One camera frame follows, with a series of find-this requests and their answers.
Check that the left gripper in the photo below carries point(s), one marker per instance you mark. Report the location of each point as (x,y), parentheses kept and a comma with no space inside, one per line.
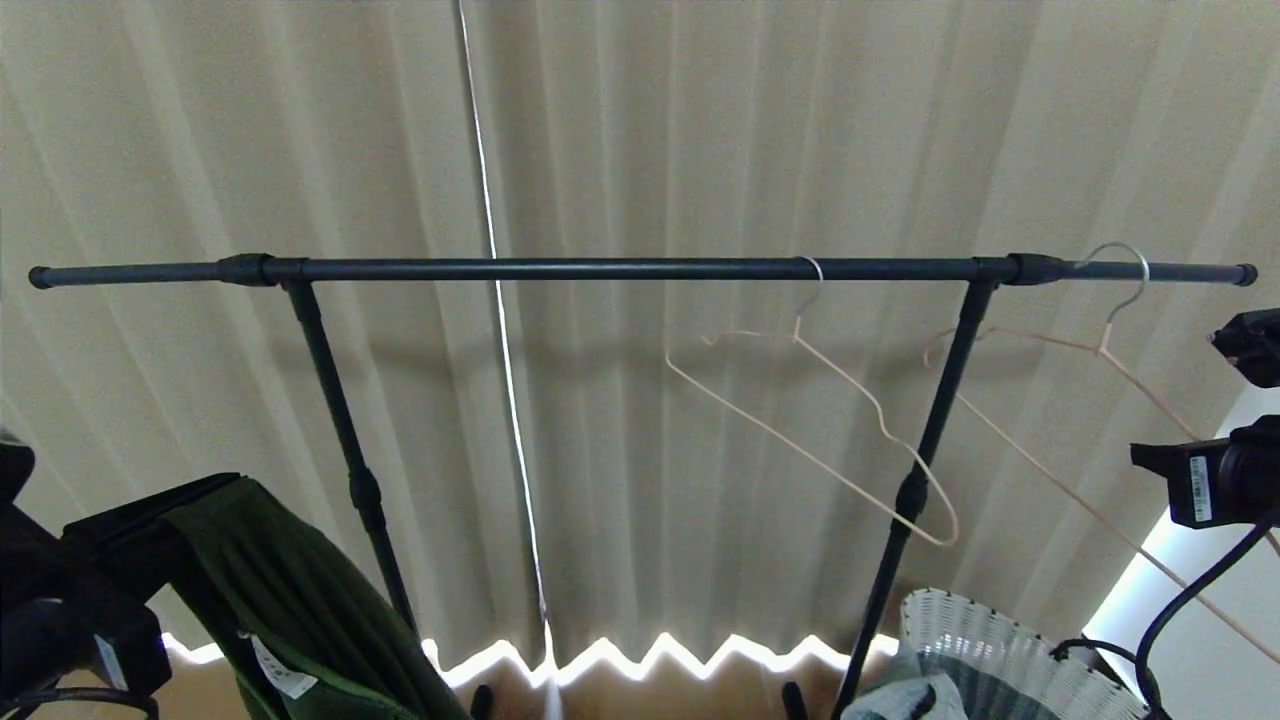
(60,650)

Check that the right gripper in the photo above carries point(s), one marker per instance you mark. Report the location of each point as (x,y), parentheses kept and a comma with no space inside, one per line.
(1240,480)

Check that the pink clothes hanger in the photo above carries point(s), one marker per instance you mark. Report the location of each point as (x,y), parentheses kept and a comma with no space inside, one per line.
(798,328)
(1143,280)

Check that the green printed shirt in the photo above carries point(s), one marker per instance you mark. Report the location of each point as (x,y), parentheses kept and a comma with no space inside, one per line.
(300,600)

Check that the white laundry basket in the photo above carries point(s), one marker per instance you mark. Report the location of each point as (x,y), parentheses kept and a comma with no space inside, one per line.
(1000,650)

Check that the black clothes rack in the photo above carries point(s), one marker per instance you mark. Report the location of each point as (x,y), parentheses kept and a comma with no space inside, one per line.
(600,269)

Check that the pale grey garment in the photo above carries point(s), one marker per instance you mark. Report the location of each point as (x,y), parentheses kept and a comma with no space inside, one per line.
(900,695)

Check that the beige curtain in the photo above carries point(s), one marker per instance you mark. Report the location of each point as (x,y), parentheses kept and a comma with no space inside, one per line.
(640,120)

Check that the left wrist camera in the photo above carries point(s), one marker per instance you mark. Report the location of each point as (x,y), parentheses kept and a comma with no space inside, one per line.
(15,470)

